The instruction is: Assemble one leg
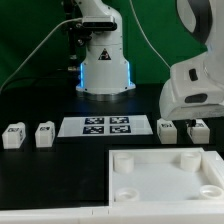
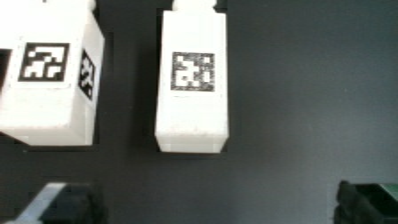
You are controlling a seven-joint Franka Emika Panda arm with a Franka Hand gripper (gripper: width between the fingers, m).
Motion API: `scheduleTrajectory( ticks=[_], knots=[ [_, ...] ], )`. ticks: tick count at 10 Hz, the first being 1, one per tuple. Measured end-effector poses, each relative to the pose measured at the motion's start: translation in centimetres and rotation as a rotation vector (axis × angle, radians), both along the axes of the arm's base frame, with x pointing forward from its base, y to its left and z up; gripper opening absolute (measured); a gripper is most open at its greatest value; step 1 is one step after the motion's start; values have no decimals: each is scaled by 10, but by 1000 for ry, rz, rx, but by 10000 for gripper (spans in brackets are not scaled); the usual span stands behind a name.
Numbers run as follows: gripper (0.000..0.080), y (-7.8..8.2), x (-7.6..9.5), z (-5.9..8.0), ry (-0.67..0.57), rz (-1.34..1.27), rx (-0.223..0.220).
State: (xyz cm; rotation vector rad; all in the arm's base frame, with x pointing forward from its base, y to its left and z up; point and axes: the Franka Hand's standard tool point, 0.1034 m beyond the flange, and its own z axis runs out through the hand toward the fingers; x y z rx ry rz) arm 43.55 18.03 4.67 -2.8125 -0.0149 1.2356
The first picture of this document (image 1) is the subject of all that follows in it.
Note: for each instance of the white obstacle front rail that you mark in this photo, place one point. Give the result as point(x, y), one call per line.
point(193, 212)

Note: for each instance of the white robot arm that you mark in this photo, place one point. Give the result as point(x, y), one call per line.
point(105, 71)

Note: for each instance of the white square tabletop part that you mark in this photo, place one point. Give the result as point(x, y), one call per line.
point(161, 175)

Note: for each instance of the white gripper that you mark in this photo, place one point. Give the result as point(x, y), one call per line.
point(190, 93)

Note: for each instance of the white sheet with markers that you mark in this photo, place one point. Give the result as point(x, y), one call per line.
point(105, 126)

